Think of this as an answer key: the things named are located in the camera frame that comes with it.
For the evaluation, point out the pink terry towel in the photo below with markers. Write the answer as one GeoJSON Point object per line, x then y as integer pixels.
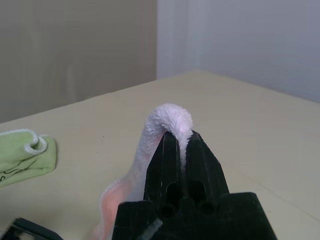
{"type": "Point", "coordinates": [170, 117]}

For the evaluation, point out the green folded towel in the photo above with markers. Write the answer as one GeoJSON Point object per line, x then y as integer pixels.
{"type": "Point", "coordinates": [22, 157]}

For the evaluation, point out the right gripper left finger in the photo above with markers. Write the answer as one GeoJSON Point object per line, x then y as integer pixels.
{"type": "Point", "coordinates": [162, 170]}

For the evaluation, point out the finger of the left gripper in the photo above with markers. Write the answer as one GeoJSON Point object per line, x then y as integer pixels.
{"type": "Point", "coordinates": [32, 231]}

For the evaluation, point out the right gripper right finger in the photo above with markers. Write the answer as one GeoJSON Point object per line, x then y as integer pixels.
{"type": "Point", "coordinates": [203, 170]}

